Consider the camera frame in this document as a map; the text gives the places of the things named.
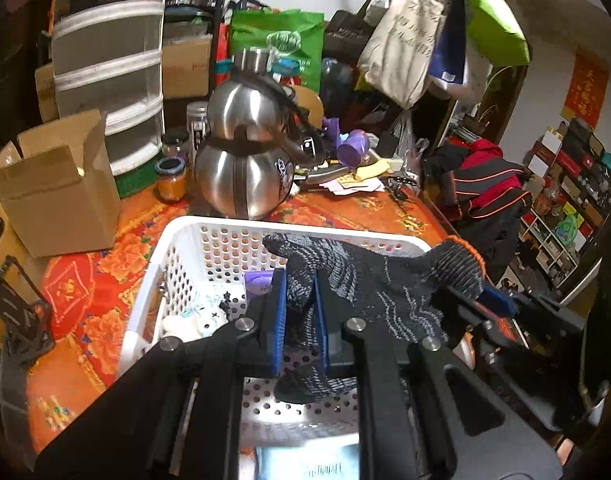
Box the black bag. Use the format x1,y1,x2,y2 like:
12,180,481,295
324,9,373,58

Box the black sunglasses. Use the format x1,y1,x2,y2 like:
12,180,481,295
388,175,417,202

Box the open cardboard box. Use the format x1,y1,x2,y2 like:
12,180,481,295
0,109,123,258

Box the green shopping bag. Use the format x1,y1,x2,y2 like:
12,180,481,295
228,8,325,93

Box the purple cup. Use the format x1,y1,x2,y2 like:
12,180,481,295
335,129,370,166

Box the red wall poster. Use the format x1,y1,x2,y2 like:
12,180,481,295
561,52,610,128

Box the white plush toy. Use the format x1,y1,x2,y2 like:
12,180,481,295
162,305,232,342

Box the purple item in basket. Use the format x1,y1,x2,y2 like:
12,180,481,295
244,270,275,297

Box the white perforated plastic basket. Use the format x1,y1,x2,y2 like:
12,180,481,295
116,216,433,451

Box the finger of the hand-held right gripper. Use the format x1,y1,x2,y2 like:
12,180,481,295
438,282,519,318

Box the beige canvas tote bag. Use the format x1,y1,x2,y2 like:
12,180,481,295
358,0,449,109

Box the tall white-lid jar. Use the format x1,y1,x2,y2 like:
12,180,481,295
186,101,209,162

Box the shelf of boxes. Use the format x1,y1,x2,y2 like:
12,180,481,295
515,117,611,292

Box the red and black jacket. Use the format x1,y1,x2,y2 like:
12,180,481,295
425,137,535,222

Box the clear plastic bag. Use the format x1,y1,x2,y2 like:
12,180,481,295
389,109,417,171

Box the light blue packet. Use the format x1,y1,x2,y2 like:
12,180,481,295
240,442,361,480

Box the black metal stand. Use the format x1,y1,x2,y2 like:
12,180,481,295
0,255,53,361

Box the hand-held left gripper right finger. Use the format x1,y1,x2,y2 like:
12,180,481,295
314,275,565,480

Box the loose paper cards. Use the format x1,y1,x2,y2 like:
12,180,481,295
320,175,386,194

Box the small dark-lid glass jar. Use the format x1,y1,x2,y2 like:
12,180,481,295
161,132,190,161

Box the wooden chair back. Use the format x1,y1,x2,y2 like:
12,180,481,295
290,85,324,131

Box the black knit glove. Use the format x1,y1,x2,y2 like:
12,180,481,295
262,232,486,406

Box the lime green bag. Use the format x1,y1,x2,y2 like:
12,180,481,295
458,0,531,67

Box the blue water bottle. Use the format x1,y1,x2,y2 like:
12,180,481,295
320,57,357,107

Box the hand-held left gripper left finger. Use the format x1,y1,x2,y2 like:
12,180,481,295
32,269,287,480

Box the blue bag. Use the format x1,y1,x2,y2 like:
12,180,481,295
428,0,470,83

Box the stainless steel gourd flask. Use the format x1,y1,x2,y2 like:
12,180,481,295
194,47,327,220

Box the jar with orange contents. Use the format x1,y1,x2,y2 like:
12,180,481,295
155,156,188,204

